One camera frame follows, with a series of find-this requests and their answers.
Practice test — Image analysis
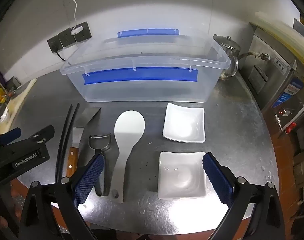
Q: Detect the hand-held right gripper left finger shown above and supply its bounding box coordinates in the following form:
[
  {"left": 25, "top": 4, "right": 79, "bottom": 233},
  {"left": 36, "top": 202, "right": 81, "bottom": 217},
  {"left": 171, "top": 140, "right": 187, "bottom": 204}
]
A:
[{"left": 18, "top": 154, "right": 105, "bottom": 240}]

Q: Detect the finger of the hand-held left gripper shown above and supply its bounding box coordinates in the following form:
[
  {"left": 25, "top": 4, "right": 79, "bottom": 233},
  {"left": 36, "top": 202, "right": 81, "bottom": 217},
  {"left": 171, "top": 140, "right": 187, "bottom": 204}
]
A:
[
  {"left": 23, "top": 124, "right": 55, "bottom": 145},
  {"left": 0, "top": 127, "right": 22, "bottom": 147}
]

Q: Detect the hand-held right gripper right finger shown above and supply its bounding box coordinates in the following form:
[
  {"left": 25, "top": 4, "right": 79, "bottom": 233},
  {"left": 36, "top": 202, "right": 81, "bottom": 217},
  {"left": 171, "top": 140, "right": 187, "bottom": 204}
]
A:
[{"left": 203, "top": 152, "right": 286, "bottom": 240}]

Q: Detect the small glass cup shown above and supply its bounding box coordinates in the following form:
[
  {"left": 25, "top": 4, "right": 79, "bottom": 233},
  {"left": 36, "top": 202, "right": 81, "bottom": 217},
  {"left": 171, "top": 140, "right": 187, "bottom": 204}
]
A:
[{"left": 89, "top": 133, "right": 112, "bottom": 197}]

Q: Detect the wooden-handled steel scraper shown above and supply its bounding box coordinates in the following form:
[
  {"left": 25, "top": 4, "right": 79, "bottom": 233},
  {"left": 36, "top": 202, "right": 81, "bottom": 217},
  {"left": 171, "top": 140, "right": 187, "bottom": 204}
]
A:
[{"left": 66, "top": 107, "right": 102, "bottom": 178}]

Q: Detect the white rice paddle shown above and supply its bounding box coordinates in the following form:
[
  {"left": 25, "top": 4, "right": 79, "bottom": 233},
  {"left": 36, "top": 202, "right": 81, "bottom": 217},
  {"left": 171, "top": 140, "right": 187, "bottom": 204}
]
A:
[{"left": 109, "top": 110, "right": 146, "bottom": 204}]

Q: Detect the clear plastic storage box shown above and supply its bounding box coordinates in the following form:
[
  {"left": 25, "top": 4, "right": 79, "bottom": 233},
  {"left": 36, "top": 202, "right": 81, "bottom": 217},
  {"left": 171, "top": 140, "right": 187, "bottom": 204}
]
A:
[{"left": 60, "top": 28, "right": 231, "bottom": 103}]

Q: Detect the pale cutting board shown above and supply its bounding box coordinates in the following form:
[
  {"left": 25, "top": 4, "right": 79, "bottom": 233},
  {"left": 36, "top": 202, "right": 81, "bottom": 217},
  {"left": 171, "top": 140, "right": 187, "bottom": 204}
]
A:
[{"left": 0, "top": 78, "right": 37, "bottom": 137}]

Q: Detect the stainless steel appliance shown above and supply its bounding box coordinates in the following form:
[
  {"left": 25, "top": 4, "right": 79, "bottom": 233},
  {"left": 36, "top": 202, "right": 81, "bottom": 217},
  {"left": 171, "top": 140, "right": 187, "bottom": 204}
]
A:
[{"left": 238, "top": 22, "right": 304, "bottom": 138}]

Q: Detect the stainless steel kettle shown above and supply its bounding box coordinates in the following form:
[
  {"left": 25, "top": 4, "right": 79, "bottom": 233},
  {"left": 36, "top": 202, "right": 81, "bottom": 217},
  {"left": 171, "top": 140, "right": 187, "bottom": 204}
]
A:
[{"left": 212, "top": 34, "right": 241, "bottom": 79}]

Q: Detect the beige tube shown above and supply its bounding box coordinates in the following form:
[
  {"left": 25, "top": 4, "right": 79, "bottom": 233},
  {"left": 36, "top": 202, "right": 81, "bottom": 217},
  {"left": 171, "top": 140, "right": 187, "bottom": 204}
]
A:
[{"left": 255, "top": 11, "right": 304, "bottom": 63}]

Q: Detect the black wall socket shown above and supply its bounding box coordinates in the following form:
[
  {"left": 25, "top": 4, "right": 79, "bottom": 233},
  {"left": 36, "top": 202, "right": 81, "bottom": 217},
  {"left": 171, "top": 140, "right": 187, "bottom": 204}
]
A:
[
  {"left": 47, "top": 35, "right": 62, "bottom": 53},
  {"left": 58, "top": 29, "right": 76, "bottom": 48},
  {"left": 72, "top": 22, "right": 92, "bottom": 42}
]

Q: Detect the white charger with cable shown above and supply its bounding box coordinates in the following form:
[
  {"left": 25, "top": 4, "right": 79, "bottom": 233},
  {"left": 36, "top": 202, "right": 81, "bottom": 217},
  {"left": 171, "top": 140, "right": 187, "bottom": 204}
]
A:
[{"left": 68, "top": 0, "right": 84, "bottom": 36}]

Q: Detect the metal hose pipe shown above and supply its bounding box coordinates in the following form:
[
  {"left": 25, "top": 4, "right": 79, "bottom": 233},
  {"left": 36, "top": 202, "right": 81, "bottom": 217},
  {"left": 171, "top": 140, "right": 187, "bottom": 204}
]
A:
[{"left": 238, "top": 52, "right": 270, "bottom": 62}]

